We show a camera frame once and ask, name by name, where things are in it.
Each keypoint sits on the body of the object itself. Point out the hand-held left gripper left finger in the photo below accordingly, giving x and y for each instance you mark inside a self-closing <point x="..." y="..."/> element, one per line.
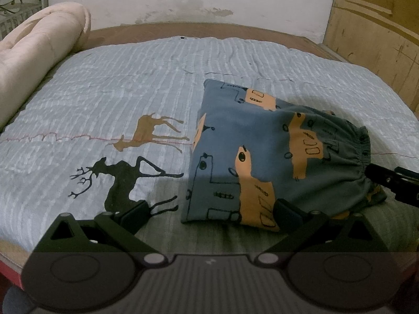
<point x="136" y="215"/>

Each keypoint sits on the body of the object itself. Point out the light blue striped quilt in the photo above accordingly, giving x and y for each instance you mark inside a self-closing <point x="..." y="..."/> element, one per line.
<point x="131" y="85"/>

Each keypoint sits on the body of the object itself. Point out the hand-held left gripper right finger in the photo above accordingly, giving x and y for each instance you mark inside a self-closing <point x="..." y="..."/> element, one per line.
<point x="288" y="214"/>

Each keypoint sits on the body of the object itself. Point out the blue orange printed pants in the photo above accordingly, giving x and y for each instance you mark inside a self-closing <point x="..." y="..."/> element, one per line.
<point x="262" y="150"/>

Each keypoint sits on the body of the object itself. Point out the tan wooden board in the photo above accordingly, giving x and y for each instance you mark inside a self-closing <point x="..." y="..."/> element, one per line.
<point x="370" y="32"/>

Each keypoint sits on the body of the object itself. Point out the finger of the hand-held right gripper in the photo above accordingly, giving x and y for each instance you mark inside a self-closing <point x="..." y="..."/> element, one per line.
<point x="381" y="175"/>

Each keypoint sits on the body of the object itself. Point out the rolled pink blanket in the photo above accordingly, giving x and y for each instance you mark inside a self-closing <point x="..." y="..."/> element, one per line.
<point x="42" y="45"/>

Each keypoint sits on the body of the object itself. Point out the metal bed headboard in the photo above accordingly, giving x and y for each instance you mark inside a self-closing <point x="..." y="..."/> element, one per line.
<point x="19" y="13"/>

